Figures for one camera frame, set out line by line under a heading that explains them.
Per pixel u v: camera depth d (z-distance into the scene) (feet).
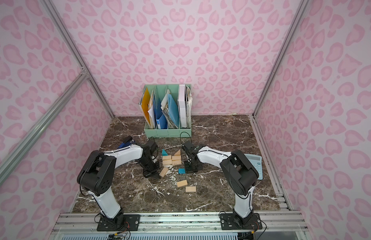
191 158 2.24
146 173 2.65
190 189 2.75
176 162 3.04
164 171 2.95
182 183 2.82
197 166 2.68
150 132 3.44
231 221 2.40
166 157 3.12
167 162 3.09
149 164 2.56
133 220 2.42
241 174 1.58
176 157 3.12
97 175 1.60
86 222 2.47
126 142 3.30
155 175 2.69
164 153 3.15
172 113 3.13
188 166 2.66
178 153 3.15
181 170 2.96
